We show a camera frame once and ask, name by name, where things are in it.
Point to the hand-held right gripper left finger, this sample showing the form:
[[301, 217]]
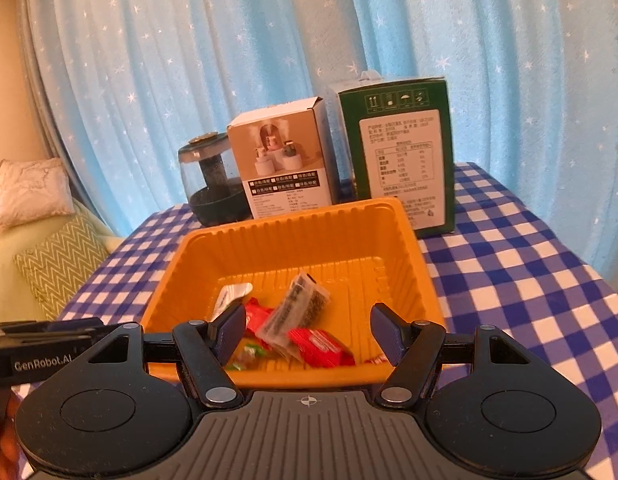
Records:
[[231, 332]]

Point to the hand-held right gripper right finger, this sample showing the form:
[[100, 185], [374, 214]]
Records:
[[384, 330]]

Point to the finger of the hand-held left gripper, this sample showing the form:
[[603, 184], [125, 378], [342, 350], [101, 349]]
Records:
[[64, 337], [49, 325]]

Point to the green candy packet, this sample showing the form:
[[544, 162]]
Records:
[[246, 355]]

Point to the round red snack packet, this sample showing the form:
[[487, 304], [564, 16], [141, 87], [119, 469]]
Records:
[[256, 319]]

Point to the large red snack packet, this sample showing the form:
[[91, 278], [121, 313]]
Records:
[[319, 345]]

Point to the orange ribbed plastic tray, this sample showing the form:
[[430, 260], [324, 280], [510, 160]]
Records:
[[299, 245]]

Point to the green zigzag cushion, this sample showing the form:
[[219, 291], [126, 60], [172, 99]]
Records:
[[59, 265]]

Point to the pale green sofa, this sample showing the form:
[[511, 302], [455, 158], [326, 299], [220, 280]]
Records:
[[4, 280]]

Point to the white cushion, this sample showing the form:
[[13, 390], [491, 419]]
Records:
[[31, 192]]

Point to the blue white checkered tablecloth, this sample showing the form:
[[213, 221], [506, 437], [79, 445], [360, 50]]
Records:
[[514, 285]]

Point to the small dark humidifier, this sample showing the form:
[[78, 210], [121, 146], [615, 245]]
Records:
[[211, 195]]

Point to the green cardboard box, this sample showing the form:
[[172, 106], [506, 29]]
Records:
[[404, 160]]

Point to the white cardboard box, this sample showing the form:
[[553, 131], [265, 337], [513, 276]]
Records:
[[284, 160]]

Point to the grey curtain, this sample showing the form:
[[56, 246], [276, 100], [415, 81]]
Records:
[[39, 100]]

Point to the blue star-print curtain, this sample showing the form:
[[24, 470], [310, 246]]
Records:
[[214, 35]]

